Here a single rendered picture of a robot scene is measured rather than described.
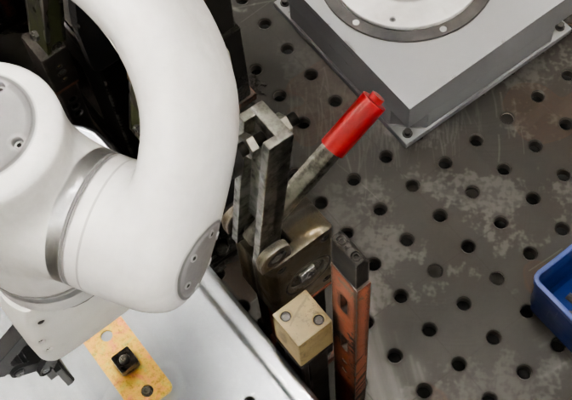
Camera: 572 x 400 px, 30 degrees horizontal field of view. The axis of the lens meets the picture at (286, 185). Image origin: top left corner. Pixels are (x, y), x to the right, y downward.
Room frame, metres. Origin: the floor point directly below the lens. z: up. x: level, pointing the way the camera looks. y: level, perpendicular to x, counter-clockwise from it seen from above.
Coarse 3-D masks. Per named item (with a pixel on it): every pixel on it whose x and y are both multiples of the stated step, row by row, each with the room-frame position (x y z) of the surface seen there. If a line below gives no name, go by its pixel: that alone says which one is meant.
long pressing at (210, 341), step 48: (0, 336) 0.32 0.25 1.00; (144, 336) 0.30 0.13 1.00; (192, 336) 0.30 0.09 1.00; (240, 336) 0.29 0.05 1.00; (0, 384) 0.27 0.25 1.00; (48, 384) 0.27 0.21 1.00; (96, 384) 0.27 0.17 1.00; (192, 384) 0.26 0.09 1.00; (240, 384) 0.25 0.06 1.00; (288, 384) 0.25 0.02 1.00
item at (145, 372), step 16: (96, 336) 0.31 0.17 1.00; (112, 336) 0.30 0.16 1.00; (128, 336) 0.30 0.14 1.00; (96, 352) 0.29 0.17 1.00; (112, 352) 0.29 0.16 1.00; (128, 352) 0.29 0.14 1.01; (144, 352) 0.29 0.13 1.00; (112, 368) 0.28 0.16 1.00; (128, 368) 0.27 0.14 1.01; (144, 368) 0.27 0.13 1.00; (112, 384) 0.26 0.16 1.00; (128, 384) 0.26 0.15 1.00; (144, 384) 0.26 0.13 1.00; (160, 384) 0.26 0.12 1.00
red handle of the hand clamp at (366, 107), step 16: (368, 96) 0.42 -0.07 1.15; (352, 112) 0.41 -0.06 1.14; (368, 112) 0.41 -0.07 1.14; (336, 128) 0.40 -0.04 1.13; (352, 128) 0.40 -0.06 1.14; (368, 128) 0.40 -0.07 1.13; (336, 144) 0.39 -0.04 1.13; (352, 144) 0.39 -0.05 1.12; (320, 160) 0.39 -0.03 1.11; (336, 160) 0.39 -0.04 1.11; (304, 176) 0.38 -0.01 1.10; (320, 176) 0.38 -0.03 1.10; (288, 192) 0.37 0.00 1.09; (304, 192) 0.37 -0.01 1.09; (288, 208) 0.36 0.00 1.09
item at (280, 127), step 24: (240, 120) 0.37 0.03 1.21; (264, 120) 0.37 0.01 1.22; (288, 120) 0.37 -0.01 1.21; (240, 144) 0.36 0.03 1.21; (264, 144) 0.35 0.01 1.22; (288, 144) 0.35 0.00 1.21; (240, 168) 0.34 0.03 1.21; (264, 168) 0.35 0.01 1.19; (288, 168) 0.35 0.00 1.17; (240, 192) 0.36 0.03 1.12; (264, 192) 0.34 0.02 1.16; (240, 216) 0.36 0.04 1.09; (264, 216) 0.34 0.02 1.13; (240, 240) 0.36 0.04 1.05; (264, 240) 0.34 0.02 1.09
